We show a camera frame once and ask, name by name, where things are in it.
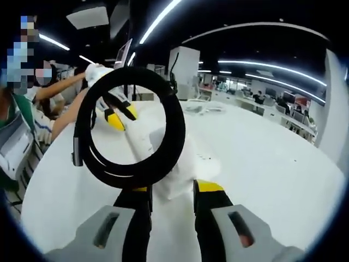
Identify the black charger cable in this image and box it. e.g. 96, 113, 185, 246
71, 51, 188, 189

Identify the grey hanging ceiling panel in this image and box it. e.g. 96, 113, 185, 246
109, 0, 132, 42
66, 5, 109, 30

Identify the white cable bundle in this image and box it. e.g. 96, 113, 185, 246
185, 99, 223, 116

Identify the white power strip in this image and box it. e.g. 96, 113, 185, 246
124, 118, 222, 180

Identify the straight ceiling light strip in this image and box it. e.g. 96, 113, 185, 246
217, 59, 328, 87
244, 72, 327, 104

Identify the long curved ceiling light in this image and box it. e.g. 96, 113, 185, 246
139, 0, 183, 44

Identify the silver computer monitor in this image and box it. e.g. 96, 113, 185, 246
113, 38, 134, 69

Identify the person in grey clothes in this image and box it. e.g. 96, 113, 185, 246
0, 92, 56, 197

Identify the white desk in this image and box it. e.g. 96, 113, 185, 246
20, 99, 344, 262

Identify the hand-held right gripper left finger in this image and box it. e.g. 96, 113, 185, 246
75, 187, 153, 262

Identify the grey chest-worn device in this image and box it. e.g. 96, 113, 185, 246
0, 113, 37, 181

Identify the row of white office desks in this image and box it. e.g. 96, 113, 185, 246
198, 86, 318, 140

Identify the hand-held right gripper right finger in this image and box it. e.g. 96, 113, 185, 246
193, 178, 273, 262

